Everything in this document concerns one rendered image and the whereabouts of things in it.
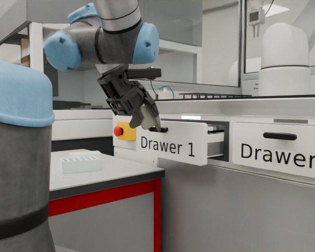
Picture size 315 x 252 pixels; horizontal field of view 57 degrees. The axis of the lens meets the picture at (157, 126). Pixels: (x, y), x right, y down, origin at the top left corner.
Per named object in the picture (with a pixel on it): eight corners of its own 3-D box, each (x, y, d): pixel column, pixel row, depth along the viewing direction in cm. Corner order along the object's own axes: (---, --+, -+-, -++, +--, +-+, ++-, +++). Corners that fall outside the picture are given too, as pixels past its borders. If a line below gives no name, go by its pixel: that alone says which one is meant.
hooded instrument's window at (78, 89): (31, 120, 139) (28, 23, 136) (-27, 113, 276) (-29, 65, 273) (195, 115, 212) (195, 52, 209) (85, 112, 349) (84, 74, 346)
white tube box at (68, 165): (62, 173, 91) (61, 161, 91) (59, 168, 99) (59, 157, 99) (101, 170, 96) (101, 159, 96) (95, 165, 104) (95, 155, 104)
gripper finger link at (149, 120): (148, 142, 79) (129, 115, 76) (162, 129, 82) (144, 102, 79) (154, 142, 76) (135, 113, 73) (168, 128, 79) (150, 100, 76)
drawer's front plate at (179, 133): (202, 166, 74) (203, 123, 73) (136, 152, 96) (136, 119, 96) (207, 165, 75) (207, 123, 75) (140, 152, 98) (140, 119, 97)
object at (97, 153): (70, 159, 117) (70, 155, 117) (68, 155, 125) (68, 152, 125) (101, 157, 121) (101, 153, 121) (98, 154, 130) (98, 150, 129)
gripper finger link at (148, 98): (148, 119, 79) (130, 92, 77) (152, 115, 80) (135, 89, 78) (158, 117, 76) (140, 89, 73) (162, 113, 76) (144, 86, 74)
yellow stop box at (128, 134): (125, 141, 111) (125, 122, 111) (115, 139, 117) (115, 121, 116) (136, 140, 115) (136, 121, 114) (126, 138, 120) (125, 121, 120)
